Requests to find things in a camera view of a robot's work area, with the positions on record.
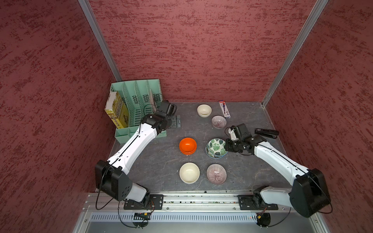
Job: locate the aluminium mounting rail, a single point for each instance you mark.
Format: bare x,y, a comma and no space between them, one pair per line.
183,201

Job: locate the left aluminium corner post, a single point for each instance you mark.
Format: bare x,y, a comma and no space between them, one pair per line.
93,23

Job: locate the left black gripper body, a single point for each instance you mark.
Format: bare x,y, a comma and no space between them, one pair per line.
169,123

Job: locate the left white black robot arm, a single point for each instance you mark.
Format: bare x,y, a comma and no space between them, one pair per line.
112,175

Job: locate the small pink striped bowl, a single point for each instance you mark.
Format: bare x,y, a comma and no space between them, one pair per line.
218,122

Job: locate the right aluminium corner post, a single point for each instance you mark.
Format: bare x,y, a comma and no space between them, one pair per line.
301,38

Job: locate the large pink striped bowl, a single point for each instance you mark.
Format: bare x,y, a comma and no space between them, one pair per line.
216,174

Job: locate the black stapler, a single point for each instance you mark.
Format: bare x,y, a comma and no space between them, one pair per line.
267,133

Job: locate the large orange bowl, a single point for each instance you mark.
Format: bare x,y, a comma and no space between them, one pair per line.
188,151

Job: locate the small cream bowl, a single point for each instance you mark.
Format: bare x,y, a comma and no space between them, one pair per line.
204,110

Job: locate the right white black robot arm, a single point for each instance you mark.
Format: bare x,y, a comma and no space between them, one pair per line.
308,193

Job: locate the yellow book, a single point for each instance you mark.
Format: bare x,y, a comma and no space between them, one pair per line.
117,110

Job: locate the grey booklet in organizer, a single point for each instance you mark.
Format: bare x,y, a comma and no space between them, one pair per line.
153,100

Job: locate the small green leaf bowl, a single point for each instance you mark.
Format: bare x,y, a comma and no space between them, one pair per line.
216,146

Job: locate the large green leaf bowl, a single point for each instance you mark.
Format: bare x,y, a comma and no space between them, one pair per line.
214,156

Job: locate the white pencil lead box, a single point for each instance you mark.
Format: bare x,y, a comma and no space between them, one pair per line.
224,109

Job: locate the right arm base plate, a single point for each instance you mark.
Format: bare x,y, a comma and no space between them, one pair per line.
250,202

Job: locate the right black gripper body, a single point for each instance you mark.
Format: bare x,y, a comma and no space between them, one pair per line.
233,146

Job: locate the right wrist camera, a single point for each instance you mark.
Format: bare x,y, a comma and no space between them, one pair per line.
232,134

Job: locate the small orange bowl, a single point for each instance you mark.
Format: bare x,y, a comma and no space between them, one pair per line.
187,143

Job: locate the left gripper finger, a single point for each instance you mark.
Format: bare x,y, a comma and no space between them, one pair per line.
173,122
178,121

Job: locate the green plastic file organizer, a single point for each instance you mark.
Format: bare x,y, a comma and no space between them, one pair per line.
135,95

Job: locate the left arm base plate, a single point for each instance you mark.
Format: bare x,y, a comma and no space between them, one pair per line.
150,202

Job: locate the aluminium corner post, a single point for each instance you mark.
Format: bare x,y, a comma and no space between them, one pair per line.
93,23
301,38

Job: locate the large cream bowl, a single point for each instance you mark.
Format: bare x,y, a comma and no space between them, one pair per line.
189,173

